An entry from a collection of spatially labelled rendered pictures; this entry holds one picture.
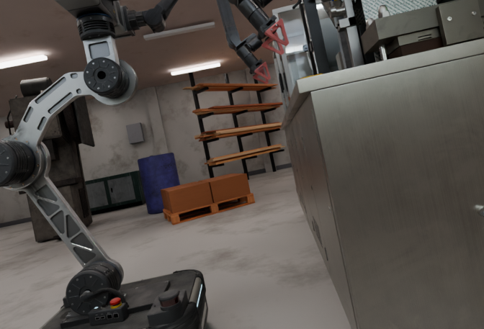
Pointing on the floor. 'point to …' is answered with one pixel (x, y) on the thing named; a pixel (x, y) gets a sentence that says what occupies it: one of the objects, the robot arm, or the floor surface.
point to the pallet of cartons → (206, 196)
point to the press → (58, 153)
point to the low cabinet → (115, 192)
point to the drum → (157, 178)
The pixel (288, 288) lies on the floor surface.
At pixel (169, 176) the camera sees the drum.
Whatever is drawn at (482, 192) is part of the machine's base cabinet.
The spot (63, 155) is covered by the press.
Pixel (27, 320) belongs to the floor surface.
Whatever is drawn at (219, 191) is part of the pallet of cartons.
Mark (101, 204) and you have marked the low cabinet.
